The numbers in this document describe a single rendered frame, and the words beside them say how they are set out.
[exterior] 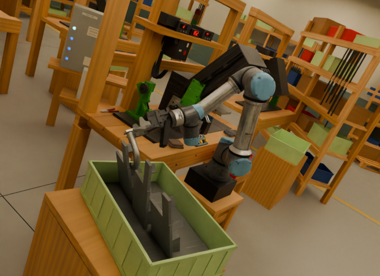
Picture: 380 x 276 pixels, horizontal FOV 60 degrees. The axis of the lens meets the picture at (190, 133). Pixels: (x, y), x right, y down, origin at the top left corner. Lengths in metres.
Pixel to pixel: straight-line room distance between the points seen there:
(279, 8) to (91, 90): 10.09
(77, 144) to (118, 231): 1.14
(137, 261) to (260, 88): 0.88
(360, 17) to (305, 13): 1.59
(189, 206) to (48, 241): 0.63
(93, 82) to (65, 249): 1.09
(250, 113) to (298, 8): 10.16
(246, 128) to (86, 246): 0.87
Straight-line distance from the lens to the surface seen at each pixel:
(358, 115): 4.79
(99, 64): 2.12
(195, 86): 2.43
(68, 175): 2.46
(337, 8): 11.37
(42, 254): 1.67
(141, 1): 7.32
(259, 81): 1.50
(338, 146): 4.83
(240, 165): 1.65
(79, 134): 2.29
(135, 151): 1.37
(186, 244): 1.45
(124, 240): 1.27
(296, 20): 11.58
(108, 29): 2.09
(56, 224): 1.51
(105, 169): 1.58
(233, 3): 3.06
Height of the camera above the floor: 1.72
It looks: 19 degrees down
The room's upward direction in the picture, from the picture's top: 23 degrees clockwise
